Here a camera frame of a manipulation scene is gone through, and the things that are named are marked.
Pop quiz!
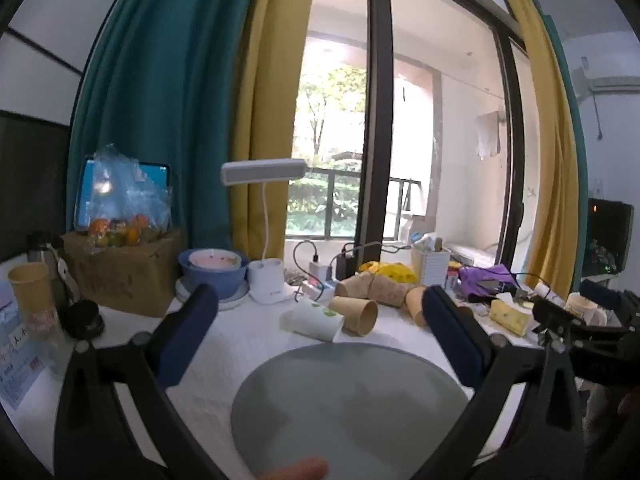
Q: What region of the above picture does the person's left hand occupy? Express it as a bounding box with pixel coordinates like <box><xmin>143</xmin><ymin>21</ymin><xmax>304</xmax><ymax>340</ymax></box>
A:
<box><xmin>259</xmin><ymin>457</ymin><xmax>330</xmax><ymax>480</ymax></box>

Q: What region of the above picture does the white square holder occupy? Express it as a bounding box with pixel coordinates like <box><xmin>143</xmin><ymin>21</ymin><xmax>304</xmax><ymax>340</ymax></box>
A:
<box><xmin>411</xmin><ymin>246</ymin><xmax>451</xmax><ymax>288</ymax></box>

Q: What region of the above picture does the dark window frame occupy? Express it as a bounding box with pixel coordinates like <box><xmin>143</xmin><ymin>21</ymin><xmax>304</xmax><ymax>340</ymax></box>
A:
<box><xmin>352</xmin><ymin>0</ymin><xmax>531</xmax><ymax>273</ymax></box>

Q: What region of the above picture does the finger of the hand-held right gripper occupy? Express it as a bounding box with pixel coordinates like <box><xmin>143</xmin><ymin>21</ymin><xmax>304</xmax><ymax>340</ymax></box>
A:
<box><xmin>531</xmin><ymin>299</ymin><xmax>628</xmax><ymax>342</ymax></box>
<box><xmin>579</xmin><ymin>279</ymin><xmax>640</xmax><ymax>322</ymax></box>

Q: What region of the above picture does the purple cloth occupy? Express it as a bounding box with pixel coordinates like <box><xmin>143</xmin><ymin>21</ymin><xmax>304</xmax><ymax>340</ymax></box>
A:
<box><xmin>459</xmin><ymin>263</ymin><xmax>518</xmax><ymax>300</ymax></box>

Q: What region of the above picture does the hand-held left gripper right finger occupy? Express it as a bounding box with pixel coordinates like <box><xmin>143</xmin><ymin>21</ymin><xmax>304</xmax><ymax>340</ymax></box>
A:
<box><xmin>415</xmin><ymin>284</ymin><xmax>587</xmax><ymax>480</ymax></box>

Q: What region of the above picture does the printed leaflet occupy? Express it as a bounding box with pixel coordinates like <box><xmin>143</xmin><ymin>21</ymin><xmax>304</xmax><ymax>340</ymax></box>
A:
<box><xmin>0</xmin><ymin>280</ymin><xmax>61</xmax><ymax>411</ymax></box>

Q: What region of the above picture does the black round lid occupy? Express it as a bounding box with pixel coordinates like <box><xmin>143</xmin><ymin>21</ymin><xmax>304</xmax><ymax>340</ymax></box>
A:
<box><xmin>61</xmin><ymin>300</ymin><xmax>106</xmax><ymax>339</ymax></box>

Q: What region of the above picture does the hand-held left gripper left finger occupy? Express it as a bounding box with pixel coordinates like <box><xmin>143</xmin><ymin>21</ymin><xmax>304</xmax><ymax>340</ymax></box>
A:
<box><xmin>52</xmin><ymin>284</ymin><xmax>221</xmax><ymax>480</ymax></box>

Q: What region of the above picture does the yellow curtain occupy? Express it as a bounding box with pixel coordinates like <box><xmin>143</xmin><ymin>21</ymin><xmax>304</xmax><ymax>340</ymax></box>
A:
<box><xmin>229</xmin><ymin>0</ymin><xmax>321</xmax><ymax>263</ymax></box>
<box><xmin>495</xmin><ymin>0</ymin><xmax>582</xmax><ymax>288</ymax></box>

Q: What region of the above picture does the white paper cup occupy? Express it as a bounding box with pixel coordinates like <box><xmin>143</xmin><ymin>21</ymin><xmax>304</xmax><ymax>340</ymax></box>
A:
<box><xmin>279</xmin><ymin>301</ymin><xmax>346</xmax><ymax>343</ymax></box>

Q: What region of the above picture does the cardboard box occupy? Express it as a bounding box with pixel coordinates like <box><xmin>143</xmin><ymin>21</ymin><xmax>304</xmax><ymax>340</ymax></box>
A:
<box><xmin>60</xmin><ymin>227</ymin><xmax>187</xmax><ymax>318</ymax></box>

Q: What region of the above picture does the hanging white cloth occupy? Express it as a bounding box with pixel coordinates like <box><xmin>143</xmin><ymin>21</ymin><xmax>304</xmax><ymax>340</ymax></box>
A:
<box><xmin>474</xmin><ymin>111</ymin><xmax>502</xmax><ymax>162</ymax></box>

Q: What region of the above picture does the white air conditioner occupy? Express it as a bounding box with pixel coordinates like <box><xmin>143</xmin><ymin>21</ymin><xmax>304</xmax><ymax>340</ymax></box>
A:
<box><xmin>570</xmin><ymin>54</ymin><xmax>640</xmax><ymax>101</ymax></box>

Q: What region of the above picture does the white desk lamp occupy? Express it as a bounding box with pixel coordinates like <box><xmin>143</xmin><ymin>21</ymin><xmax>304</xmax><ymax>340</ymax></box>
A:
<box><xmin>221</xmin><ymin>158</ymin><xmax>307</xmax><ymax>306</ymax></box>

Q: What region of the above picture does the grey round tray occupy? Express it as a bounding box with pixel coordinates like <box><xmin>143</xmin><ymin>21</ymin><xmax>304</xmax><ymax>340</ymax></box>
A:
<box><xmin>231</xmin><ymin>343</ymin><xmax>470</xmax><ymax>480</ymax></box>

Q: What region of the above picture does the dark balcony railing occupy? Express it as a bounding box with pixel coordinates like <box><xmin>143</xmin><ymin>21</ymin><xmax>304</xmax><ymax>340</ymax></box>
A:
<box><xmin>286</xmin><ymin>167</ymin><xmax>426</xmax><ymax>241</ymax></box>

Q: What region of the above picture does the white mug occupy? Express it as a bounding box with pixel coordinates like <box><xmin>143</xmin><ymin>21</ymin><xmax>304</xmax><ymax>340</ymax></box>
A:
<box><xmin>565</xmin><ymin>292</ymin><xmax>608</xmax><ymax>328</ymax></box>

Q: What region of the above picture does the upright brown paper cup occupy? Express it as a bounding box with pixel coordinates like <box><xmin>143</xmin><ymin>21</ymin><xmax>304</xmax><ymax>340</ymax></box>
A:
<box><xmin>7</xmin><ymin>261</ymin><xmax>55</xmax><ymax>333</ymax></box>

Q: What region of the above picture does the black monitor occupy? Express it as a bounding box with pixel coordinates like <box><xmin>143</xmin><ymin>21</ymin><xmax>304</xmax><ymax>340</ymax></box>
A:
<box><xmin>582</xmin><ymin>198</ymin><xmax>635</xmax><ymax>277</ymax></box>

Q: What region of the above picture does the yellow tissue box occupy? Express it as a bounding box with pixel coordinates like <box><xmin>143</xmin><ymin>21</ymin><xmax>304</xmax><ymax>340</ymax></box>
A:
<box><xmin>489</xmin><ymin>292</ymin><xmax>533</xmax><ymax>337</ymax></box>

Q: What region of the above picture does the yellow plastic bag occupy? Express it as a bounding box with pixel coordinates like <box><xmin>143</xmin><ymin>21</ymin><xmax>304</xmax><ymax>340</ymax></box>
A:
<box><xmin>361</xmin><ymin>261</ymin><xmax>418</xmax><ymax>285</ymax></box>

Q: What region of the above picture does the white plate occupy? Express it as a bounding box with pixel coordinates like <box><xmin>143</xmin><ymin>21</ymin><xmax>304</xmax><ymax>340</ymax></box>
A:
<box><xmin>175</xmin><ymin>278</ymin><xmax>251</xmax><ymax>307</ymax></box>

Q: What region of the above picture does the black charger plug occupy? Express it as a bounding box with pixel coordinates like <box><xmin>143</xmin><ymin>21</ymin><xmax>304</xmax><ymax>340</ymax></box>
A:
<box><xmin>335</xmin><ymin>254</ymin><xmax>358</xmax><ymax>281</ymax></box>

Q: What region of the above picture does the pink bowl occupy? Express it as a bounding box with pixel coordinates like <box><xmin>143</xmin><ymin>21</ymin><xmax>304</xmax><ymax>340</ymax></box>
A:
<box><xmin>189</xmin><ymin>249</ymin><xmax>243</xmax><ymax>271</ymax></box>

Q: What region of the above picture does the white power strip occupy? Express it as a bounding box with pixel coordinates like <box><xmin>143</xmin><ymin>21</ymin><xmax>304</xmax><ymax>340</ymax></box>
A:
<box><xmin>299</xmin><ymin>280</ymin><xmax>338</xmax><ymax>303</ymax></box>

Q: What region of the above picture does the plastic bag of fruit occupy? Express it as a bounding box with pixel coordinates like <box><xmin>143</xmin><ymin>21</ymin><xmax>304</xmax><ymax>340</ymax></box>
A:
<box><xmin>86</xmin><ymin>143</ymin><xmax>173</xmax><ymax>249</ymax></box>

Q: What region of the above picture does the blue bowl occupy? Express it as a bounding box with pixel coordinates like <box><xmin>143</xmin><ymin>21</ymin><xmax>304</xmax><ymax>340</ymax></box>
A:
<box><xmin>178</xmin><ymin>248</ymin><xmax>250</xmax><ymax>302</ymax></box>

